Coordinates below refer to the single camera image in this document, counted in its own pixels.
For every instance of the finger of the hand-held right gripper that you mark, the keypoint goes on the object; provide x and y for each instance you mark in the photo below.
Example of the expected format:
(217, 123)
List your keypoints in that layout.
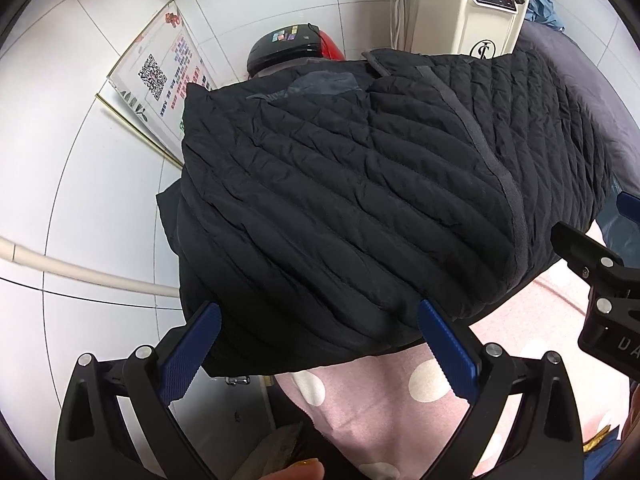
(585, 250)
(627, 205)

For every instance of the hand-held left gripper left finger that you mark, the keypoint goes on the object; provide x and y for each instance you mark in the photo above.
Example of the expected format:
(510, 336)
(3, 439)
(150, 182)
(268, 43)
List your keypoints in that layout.
(192, 350)

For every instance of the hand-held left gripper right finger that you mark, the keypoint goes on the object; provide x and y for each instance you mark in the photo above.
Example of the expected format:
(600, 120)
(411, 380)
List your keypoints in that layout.
(450, 350)

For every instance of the black quilted jacket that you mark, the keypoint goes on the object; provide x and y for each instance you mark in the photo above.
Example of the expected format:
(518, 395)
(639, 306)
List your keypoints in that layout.
(350, 185)

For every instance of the person's left hand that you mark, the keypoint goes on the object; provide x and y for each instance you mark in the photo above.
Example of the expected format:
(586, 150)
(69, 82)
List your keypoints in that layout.
(297, 471)

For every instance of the pink polka dot bedsheet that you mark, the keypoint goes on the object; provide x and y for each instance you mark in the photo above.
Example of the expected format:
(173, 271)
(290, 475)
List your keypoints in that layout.
(380, 410)

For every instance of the tan cloth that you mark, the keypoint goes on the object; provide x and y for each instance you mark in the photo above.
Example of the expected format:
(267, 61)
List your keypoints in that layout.
(282, 442)

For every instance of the white pipe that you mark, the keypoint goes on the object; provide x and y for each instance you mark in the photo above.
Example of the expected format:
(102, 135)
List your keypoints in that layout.
(75, 270)

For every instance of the white machine with control panel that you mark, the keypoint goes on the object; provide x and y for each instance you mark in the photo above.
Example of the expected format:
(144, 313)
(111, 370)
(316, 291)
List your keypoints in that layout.
(490, 30)

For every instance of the clear acrylic sign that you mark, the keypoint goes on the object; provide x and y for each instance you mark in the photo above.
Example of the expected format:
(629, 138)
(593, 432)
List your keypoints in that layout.
(155, 70)

